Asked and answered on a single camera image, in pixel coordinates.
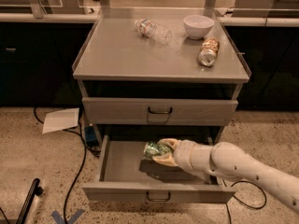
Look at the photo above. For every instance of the blue power box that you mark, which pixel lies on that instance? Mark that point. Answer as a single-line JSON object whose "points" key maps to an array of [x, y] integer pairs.
{"points": [[90, 136]]}

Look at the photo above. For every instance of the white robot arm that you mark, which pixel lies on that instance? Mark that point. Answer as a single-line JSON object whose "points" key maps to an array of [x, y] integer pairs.
{"points": [[230, 162]]}

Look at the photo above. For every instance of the brown and silver can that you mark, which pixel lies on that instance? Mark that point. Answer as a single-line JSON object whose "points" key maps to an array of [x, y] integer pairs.
{"points": [[209, 52]]}

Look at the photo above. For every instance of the open grey middle drawer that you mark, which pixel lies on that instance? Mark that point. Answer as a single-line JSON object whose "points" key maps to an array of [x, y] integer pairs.
{"points": [[125, 175]]}

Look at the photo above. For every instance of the white paper sheet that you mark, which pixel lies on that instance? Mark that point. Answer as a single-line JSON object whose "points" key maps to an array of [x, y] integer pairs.
{"points": [[61, 120]]}

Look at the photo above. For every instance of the closed grey top drawer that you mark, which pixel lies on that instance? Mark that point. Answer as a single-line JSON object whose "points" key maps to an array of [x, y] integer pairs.
{"points": [[146, 111]]}

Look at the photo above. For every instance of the dark back counter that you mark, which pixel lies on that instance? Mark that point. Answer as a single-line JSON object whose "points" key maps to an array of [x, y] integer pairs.
{"points": [[38, 61]]}

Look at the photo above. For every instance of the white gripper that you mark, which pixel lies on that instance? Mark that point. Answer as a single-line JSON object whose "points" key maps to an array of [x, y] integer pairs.
{"points": [[183, 155]]}

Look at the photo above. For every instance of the clear plastic water bottle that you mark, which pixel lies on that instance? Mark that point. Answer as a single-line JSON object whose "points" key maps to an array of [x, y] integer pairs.
{"points": [[153, 30]]}

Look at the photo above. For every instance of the crushed green can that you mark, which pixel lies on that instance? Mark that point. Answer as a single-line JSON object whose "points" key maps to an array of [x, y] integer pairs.
{"points": [[153, 149]]}

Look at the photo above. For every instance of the black bar on floor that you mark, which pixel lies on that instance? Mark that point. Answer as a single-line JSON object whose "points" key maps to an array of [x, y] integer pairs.
{"points": [[34, 190]]}

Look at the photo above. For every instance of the grey metal drawer cabinet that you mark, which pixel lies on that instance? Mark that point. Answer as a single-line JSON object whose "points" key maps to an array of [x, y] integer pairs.
{"points": [[118, 62]]}

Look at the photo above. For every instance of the white bowl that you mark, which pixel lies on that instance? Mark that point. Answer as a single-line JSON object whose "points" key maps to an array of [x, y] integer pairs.
{"points": [[197, 26]]}

